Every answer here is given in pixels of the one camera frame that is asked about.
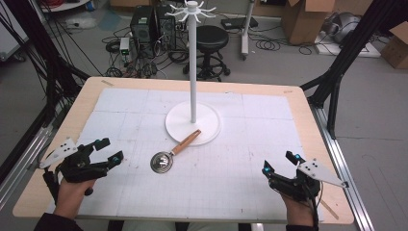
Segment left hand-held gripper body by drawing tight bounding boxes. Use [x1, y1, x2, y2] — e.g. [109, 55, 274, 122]
[38, 138, 110, 185]

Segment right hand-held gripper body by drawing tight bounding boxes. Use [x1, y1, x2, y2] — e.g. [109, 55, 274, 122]
[268, 158, 349, 203]

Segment metal ladle with wooden handle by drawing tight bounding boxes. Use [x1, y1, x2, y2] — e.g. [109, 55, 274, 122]
[149, 128, 203, 175]

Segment white hook rack stand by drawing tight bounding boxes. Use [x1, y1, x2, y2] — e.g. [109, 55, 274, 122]
[165, 0, 222, 147]

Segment person's right hand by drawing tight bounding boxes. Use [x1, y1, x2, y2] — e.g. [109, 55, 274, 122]
[281, 192, 318, 228]

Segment person's left hand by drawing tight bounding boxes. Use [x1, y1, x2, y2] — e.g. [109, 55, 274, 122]
[53, 178, 97, 219]

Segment white gridded table mat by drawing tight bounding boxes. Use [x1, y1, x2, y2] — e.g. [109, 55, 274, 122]
[46, 88, 324, 224]

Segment small silver box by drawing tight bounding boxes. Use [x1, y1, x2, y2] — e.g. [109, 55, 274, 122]
[118, 37, 131, 56]

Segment flat white board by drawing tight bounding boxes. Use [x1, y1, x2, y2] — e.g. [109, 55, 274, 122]
[313, 31, 383, 59]

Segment black computer tower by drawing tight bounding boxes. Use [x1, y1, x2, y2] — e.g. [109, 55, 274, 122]
[155, 9, 178, 52]
[129, 5, 159, 53]

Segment white stand leg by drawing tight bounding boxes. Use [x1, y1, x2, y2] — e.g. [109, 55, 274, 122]
[240, 0, 255, 62]

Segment large cardboard box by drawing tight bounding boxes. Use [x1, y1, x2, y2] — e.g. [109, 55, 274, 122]
[281, 0, 337, 46]

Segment grey round appliance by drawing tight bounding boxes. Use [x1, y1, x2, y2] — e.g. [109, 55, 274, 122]
[322, 12, 363, 44]

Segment black round stool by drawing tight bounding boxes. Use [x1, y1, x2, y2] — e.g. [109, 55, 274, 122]
[182, 24, 232, 83]

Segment flat black device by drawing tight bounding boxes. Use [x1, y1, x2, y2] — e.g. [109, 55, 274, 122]
[220, 15, 260, 31]

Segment small cardboard box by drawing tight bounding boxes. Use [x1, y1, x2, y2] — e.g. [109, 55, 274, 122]
[380, 21, 408, 70]

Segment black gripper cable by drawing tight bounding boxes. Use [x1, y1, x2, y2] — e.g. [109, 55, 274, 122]
[306, 182, 323, 231]

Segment aluminium rail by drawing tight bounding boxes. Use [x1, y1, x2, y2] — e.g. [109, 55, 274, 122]
[0, 105, 55, 211]
[308, 103, 375, 231]

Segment black frame struts with cables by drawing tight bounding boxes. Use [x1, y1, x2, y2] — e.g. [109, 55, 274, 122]
[0, 0, 91, 129]

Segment coiled black floor cable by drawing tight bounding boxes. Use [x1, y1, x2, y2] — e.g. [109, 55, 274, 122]
[255, 38, 281, 52]

